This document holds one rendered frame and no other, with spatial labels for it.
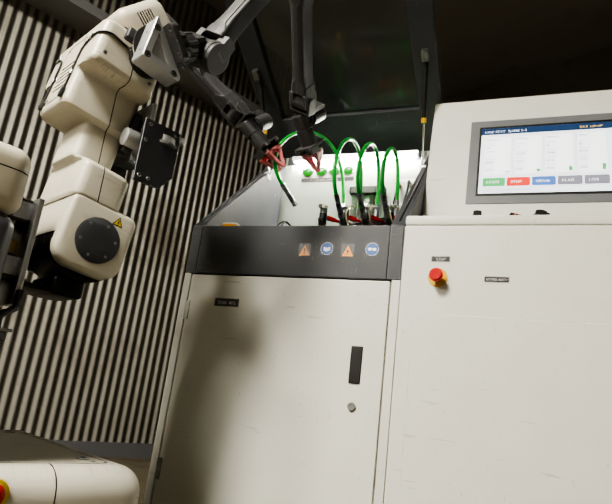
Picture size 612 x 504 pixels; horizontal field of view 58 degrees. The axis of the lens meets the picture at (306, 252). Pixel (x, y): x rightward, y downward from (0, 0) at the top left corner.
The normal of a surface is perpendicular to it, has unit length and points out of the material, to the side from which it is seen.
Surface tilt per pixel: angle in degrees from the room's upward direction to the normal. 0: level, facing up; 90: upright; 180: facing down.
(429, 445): 90
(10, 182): 90
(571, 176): 76
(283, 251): 90
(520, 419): 90
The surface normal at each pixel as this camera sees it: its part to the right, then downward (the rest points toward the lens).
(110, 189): 0.72, -0.10
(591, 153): -0.31, -0.51
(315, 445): -0.35, -0.29
